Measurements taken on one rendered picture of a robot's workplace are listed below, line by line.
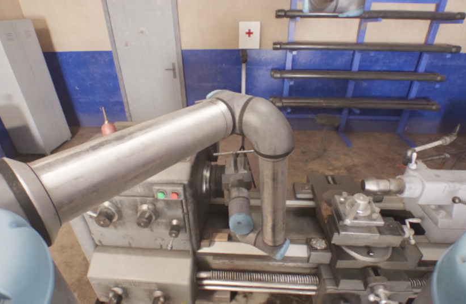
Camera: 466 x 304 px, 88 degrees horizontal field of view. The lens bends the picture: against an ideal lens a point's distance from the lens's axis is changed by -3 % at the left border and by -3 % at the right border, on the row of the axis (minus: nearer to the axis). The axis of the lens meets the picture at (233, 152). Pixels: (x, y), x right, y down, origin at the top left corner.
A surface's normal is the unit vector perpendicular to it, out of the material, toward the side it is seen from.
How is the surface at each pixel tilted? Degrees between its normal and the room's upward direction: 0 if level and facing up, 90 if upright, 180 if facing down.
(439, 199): 94
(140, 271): 32
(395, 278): 0
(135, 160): 68
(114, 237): 90
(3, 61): 90
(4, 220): 5
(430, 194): 86
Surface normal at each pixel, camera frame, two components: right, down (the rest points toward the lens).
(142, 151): 0.70, -0.18
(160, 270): -0.04, -0.47
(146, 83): -0.07, 0.51
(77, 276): -0.01, -0.86
